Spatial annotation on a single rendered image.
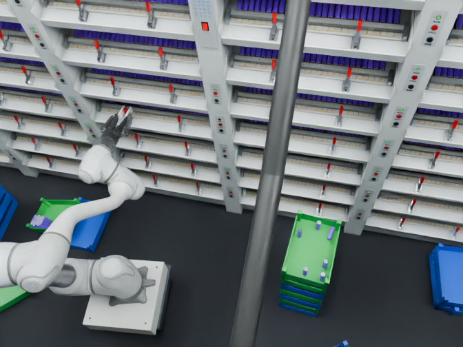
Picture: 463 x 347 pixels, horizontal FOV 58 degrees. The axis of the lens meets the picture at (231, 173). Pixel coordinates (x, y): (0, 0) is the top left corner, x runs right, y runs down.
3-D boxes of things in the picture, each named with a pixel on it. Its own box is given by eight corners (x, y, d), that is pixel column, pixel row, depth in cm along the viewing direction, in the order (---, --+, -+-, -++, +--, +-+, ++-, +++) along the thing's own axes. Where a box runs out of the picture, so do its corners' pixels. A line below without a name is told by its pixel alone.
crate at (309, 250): (326, 289, 179) (329, 284, 172) (280, 276, 184) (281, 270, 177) (340, 227, 194) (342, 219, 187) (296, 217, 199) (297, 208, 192)
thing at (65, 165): (116, 182, 263) (107, 178, 249) (31, 167, 274) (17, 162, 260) (124, 151, 266) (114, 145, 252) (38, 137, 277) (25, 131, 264)
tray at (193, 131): (215, 141, 200) (211, 135, 191) (98, 124, 211) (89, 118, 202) (222, 101, 203) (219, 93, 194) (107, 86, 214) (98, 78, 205)
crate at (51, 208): (34, 232, 259) (25, 226, 253) (49, 204, 269) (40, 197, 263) (71, 235, 246) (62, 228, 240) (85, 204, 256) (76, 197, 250)
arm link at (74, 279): (103, 295, 198) (57, 297, 199) (105, 260, 203) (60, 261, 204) (7, 289, 125) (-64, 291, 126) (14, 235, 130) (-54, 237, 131)
